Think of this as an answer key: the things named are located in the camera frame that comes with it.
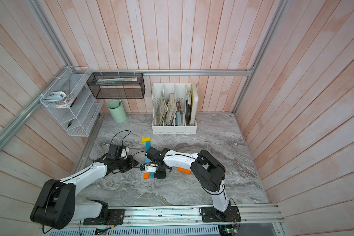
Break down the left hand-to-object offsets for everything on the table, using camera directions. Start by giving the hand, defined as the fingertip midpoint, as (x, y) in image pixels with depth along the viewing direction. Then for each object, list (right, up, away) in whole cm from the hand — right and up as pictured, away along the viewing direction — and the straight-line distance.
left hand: (138, 164), depth 88 cm
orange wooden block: (+5, -6, -1) cm, 8 cm away
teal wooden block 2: (+10, -3, -9) cm, 13 cm away
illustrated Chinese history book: (+13, +35, +12) cm, 39 cm away
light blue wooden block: (+8, +6, -13) cm, 17 cm away
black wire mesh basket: (-19, +53, +15) cm, 58 cm away
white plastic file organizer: (+20, +36, +12) cm, 43 cm away
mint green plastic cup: (-20, +35, +18) cm, 44 cm away
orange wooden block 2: (+28, -4, 0) cm, 28 cm away
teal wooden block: (+4, +10, +13) cm, 17 cm away
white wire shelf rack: (-30, +27, -10) cm, 42 cm away
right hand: (+13, -5, +1) cm, 14 cm away
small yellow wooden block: (0, +14, +16) cm, 21 cm away
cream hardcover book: (+35, +39, +6) cm, 53 cm away
